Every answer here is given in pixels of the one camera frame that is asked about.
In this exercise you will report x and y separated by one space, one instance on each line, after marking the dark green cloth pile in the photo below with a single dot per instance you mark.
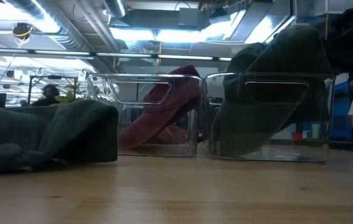
80 130

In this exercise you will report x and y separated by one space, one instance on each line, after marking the green leafy plant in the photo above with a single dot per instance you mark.
69 98

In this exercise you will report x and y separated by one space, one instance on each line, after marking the small red box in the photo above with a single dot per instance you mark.
297 136

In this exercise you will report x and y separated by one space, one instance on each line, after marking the overhead light bar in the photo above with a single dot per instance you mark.
61 53

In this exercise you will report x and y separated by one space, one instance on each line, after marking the round metal air duct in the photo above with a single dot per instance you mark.
116 7

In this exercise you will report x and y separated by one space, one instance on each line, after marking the grey cotton cap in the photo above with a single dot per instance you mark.
288 53

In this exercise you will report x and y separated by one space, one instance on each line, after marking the clear plastic bin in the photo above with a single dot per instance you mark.
313 137
133 115

